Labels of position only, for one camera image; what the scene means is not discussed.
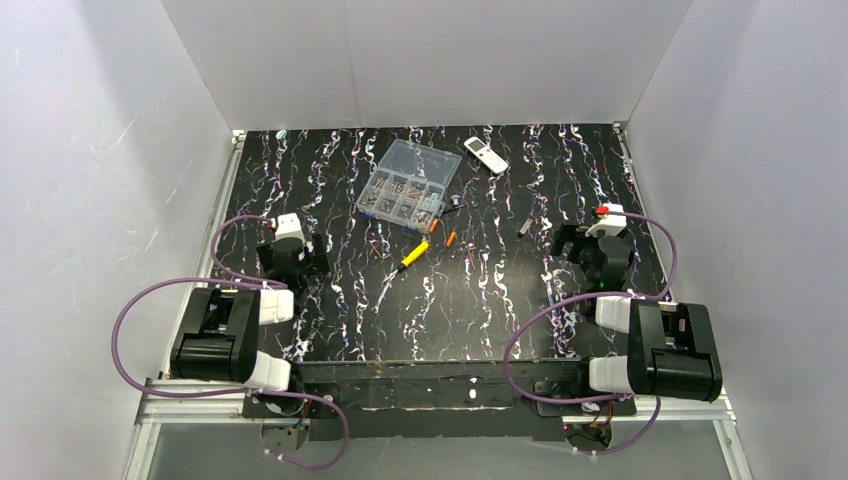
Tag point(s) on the white remote control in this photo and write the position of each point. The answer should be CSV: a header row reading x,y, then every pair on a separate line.
x,y
486,155

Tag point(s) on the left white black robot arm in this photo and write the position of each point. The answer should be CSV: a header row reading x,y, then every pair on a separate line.
x,y
218,337

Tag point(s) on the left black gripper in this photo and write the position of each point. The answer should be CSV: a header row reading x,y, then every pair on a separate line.
x,y
308,261

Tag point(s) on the clear plastic parts organizer box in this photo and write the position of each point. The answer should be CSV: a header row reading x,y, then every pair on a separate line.
x,y
408,186

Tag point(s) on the yellow handled screwdriver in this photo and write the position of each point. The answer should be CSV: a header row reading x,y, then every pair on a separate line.
x,y
409,259

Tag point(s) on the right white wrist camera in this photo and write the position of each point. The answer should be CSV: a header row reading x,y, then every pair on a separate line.
x,y
608,221

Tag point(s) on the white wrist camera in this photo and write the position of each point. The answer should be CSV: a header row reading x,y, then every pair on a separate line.
x,y
608,221
288,226

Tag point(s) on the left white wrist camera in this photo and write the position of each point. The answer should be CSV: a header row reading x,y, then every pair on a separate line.
x,y
288,226

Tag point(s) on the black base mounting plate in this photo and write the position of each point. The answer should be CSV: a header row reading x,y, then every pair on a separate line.
x,y
427,399

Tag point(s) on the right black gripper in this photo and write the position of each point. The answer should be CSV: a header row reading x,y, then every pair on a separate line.
x,y
573,239

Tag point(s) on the small grey metal bar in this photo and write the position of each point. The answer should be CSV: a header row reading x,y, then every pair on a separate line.
x,y
525,227

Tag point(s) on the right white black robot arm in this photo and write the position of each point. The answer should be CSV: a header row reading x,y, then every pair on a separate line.
x,y
670,349

